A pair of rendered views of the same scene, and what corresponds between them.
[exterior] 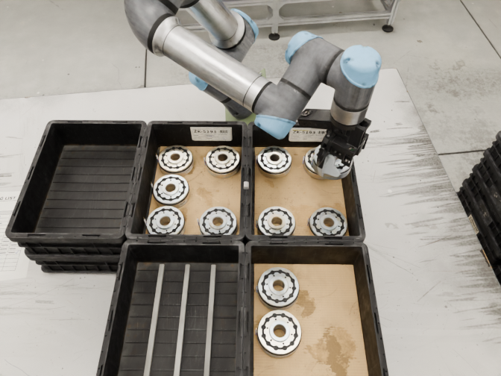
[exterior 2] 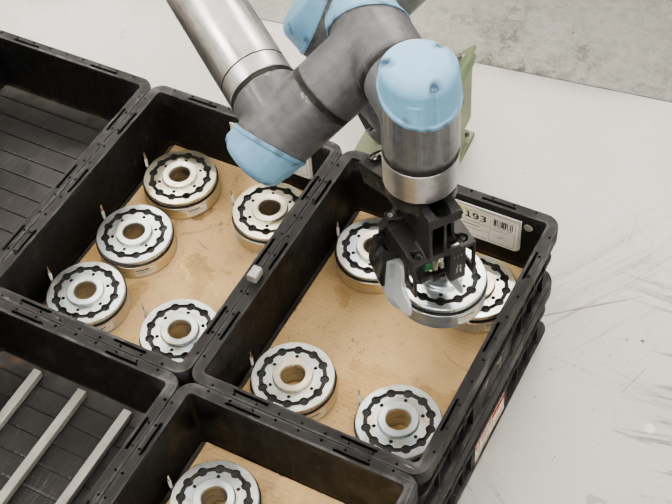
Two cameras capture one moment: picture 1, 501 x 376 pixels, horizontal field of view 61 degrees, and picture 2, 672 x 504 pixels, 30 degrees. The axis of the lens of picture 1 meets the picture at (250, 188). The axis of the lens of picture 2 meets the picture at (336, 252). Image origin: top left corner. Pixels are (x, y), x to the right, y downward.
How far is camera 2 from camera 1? 0.63 m
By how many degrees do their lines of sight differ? 19
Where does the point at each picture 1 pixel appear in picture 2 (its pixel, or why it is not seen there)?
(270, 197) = (324, 325)
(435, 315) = not seen: outside the picture
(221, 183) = (245, 260)
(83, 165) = (16, 133)
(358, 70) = (391, 89)
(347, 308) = not seen: outside the picture
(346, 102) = (387, 149)
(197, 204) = (172, 285)
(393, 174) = not seen: outside the picture
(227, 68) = (213, 16)
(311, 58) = (349, 41)
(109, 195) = (28, 207)
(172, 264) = (58, 379)
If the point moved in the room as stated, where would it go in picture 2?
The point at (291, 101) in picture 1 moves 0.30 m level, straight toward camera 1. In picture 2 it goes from (289, 113) to (83, 327)
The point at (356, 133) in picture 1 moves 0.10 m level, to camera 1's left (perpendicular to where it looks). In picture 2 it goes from (423, 224) to (332, 193)
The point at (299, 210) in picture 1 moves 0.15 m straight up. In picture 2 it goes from (366, 374) to (361, 300)
